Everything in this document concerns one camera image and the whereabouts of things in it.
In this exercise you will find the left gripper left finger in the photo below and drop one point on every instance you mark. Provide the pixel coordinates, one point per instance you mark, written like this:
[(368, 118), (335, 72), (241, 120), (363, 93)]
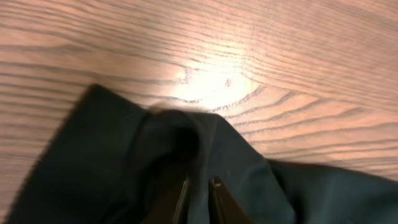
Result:
[(172, 207)]

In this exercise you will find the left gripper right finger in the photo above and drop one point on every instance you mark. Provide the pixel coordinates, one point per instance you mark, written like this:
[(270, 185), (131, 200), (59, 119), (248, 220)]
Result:
[(223, 208)]

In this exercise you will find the black polo shirt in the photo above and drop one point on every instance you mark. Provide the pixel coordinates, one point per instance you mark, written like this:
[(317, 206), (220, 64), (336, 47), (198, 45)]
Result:
[(112, 160)]

